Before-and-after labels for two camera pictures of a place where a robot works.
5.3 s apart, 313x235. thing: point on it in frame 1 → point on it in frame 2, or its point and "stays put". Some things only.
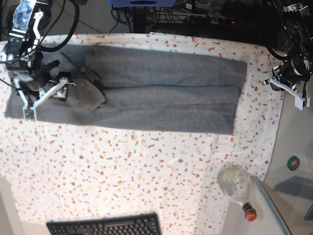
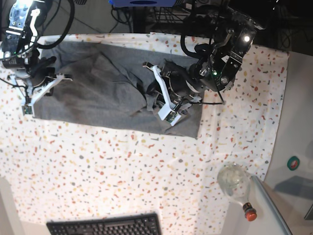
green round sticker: [293, 163] stays put
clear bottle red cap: [234, 179] stays put
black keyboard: [142, 224] stays put
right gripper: [291, 77] → [173, 88]
